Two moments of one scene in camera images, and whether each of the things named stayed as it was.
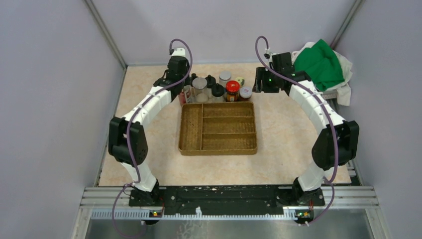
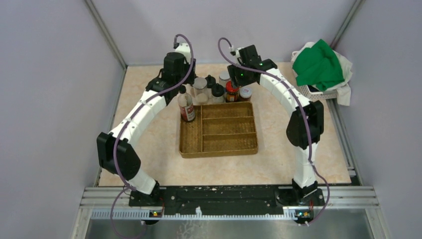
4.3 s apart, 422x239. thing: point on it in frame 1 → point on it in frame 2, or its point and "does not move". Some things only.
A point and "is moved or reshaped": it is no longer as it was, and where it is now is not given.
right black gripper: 259,84 → 233,72
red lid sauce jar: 232,88 does not move
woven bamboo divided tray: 218,128 does not move
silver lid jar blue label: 224,76 does not move
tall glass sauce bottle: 186,96 is moved or reshaped
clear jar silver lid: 199,84 does not move
